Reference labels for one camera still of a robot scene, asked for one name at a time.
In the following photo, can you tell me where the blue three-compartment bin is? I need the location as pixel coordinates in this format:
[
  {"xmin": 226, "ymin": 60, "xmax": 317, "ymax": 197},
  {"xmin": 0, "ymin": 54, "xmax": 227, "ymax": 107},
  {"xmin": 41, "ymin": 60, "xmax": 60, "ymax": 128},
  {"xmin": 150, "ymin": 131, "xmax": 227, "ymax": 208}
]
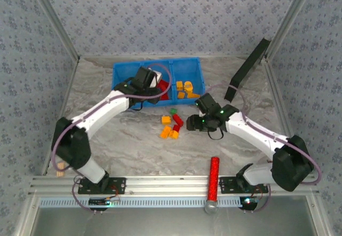
[{"xmin": 111, "ymin": 56, "xmax": 206, "ymax": 110}]

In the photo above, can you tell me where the red glitter microphone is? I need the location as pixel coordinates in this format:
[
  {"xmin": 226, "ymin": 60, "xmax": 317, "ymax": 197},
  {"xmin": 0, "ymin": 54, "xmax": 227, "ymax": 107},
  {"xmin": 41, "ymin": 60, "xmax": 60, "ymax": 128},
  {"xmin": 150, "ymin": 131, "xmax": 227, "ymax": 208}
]
[{"xmin": 204, "ymin": 156, "xmax": 221, "ymax": 215}]

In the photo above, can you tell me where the black angled bar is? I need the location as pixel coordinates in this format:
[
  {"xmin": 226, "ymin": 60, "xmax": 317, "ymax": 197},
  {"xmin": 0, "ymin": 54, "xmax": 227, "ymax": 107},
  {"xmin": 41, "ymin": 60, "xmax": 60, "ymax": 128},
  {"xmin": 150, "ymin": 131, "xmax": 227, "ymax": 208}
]
[{"xmin": 223, "ymin": 37, "xmax": 272, "ymax": 102}]

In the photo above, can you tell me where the right circuit board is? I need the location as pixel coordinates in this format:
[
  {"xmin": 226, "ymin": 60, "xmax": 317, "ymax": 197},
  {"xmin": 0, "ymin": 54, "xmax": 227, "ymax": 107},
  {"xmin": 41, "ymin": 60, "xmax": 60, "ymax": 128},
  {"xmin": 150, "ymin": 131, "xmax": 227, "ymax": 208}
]
[{"xmin": 240, "ymin": 196, "xmax": 259, "ymax": 211}]

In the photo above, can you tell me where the circuit board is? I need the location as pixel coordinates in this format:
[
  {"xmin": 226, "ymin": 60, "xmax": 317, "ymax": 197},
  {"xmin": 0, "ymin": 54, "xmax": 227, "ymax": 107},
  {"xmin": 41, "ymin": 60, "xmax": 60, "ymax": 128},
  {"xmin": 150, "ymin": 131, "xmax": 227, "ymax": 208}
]
[
  {"xmin": 89, "ymin": 197, "xmax": 113, "ymax": 207},
  {"xmin": 240, "ymin": 196, "xmax": 259, "ymax": 211}
]

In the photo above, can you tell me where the grey metal sheet panel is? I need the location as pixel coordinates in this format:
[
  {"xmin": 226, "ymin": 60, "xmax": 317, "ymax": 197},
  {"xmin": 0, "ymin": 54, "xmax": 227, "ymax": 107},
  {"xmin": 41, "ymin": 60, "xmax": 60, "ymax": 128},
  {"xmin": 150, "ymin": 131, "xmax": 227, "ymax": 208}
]
[{"xmin": 32, "ymin": 208, "xmax": 318, "ymax": 236}]

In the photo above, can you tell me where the left circuit board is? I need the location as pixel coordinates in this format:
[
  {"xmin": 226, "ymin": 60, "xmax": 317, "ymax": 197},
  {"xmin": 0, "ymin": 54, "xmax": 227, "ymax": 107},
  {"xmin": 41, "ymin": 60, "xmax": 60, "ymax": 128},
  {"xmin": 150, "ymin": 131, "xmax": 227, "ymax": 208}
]
[{"xmin": 89, "ymin": 197, "xmax": 113, "ymax": 207}]

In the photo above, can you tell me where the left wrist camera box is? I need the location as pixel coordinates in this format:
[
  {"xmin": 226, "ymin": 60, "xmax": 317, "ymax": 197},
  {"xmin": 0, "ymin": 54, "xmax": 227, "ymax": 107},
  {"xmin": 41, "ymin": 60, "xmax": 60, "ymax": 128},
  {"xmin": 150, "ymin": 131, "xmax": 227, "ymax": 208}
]
[{"xmin": 150, "ymin": 71, "xmax": 163, "ymax": 89}]

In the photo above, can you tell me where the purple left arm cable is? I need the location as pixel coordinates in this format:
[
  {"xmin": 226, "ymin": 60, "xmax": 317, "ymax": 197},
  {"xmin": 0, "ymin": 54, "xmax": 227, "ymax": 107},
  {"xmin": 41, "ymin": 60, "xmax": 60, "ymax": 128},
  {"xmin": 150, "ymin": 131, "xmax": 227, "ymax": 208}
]
[{"xmin": 51, "ymin": 63, "xmax": 173, "ymax": 214}]

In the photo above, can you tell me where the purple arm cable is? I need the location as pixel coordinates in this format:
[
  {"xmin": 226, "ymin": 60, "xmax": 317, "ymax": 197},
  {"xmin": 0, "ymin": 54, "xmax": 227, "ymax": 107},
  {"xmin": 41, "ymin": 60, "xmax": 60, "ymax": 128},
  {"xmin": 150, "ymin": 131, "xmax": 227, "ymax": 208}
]
[
  {"xmin": 51, "ymin": 63, "xmax": 173, "ymax": 214},
  {"xmin": 204, "ymin": 83, "xmax": 323, "ymax": 214}
]

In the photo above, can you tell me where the aluminium wall rail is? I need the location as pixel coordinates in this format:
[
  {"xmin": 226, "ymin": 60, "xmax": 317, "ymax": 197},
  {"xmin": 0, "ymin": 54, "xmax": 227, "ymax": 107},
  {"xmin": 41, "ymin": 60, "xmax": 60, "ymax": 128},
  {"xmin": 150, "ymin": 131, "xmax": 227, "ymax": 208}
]
[{"xmin": 79, "ymin": 55, "xmax": 249, "ymax": 59}]

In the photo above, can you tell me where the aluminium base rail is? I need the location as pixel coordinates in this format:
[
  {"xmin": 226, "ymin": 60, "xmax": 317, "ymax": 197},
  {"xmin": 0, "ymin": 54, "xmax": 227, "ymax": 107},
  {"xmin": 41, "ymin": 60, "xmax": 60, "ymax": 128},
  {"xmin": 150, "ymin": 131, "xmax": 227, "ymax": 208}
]
[{"xmin": 28, "ymin": 176, "xmax": 320, "ymax": 196}]

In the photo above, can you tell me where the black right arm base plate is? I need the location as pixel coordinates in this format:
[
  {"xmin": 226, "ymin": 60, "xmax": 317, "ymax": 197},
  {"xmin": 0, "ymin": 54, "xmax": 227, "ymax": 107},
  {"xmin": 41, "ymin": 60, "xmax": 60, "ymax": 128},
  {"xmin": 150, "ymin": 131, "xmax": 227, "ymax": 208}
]
[{"xmin": 219, "ymin": 176, "xmax": 269, "ymax": 194}]

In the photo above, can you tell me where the grey slotted cable duct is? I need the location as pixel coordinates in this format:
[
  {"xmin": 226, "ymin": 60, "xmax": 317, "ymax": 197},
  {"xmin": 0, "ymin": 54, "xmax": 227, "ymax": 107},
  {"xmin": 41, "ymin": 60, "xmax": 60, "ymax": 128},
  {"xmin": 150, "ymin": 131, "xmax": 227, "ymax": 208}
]
[{"xmin": 39, "ymin": 196, "xmax": 243, "ymax": 209}]

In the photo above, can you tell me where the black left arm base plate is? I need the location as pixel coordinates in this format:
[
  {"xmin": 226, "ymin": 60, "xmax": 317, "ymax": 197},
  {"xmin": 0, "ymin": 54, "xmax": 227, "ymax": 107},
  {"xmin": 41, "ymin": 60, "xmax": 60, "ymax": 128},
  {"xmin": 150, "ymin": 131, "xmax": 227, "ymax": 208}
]
[{"xmin": 77, "ymin": 177, "xmax": 127, "ymax": 195}]

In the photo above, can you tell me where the aluminium frame post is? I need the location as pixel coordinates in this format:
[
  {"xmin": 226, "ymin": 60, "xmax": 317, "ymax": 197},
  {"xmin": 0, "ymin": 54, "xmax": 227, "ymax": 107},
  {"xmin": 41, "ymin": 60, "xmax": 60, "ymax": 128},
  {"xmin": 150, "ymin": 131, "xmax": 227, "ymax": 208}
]
[
  {"xmin": 26, "ymin": 0, "xmax": 81, "ymax": 60},
  {"xmin": 266, "ymin": 0, "xmax": 320, "ymax": 60}
]

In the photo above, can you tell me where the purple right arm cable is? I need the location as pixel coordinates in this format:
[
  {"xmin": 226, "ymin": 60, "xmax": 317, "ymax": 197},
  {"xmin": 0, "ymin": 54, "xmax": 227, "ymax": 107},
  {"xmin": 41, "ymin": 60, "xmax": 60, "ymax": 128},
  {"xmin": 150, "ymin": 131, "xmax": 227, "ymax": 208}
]
[{"xmin": 204, "ymin": 83, "xmax": 323, "ymax": 214}]

